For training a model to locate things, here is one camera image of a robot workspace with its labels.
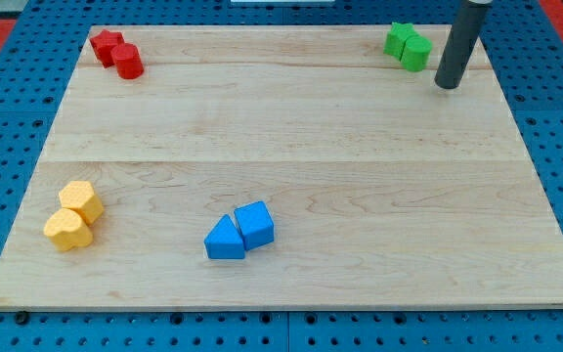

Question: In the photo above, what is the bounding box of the green star block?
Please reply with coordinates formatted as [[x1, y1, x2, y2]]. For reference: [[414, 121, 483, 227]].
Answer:
[[383, 22, 418, 60]]

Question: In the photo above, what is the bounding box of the blue triangle block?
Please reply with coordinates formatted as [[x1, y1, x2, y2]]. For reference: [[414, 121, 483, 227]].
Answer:
[[203, 214, 245, 259]]

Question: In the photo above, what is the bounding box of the yellow heart block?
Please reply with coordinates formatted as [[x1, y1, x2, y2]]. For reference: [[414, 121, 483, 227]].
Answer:
[[43, 208, 94, 251]]

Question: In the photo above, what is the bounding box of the yellow hexagon block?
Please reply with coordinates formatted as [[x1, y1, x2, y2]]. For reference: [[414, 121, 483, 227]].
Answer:
[[59, 181, 105, 225]]

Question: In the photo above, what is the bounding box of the red star block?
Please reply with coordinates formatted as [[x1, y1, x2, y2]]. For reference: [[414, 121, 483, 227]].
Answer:
[[90, 29, 124, 68]]

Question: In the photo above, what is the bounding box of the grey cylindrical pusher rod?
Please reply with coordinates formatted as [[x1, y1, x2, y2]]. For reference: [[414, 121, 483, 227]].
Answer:
[[434, 0, 493, 90]]

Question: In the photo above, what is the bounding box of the green cylinder block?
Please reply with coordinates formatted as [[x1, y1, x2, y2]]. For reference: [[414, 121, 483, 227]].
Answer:
[[401, 35, 433, 72]]

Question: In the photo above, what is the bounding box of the light wooden board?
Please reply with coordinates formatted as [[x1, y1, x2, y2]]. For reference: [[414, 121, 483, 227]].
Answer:
[[0, 25, 563, 312]]

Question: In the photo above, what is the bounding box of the blue cube block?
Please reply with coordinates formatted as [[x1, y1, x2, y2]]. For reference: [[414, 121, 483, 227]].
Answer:
[[234, 201, 275, 251]]

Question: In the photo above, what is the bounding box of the red cylinder block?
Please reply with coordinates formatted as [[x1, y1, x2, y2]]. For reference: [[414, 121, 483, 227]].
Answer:
[[110, 43, 144, 79]]

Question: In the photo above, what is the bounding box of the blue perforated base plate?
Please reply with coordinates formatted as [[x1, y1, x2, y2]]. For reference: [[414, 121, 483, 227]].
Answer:
[[0, 0, 563, 351]]

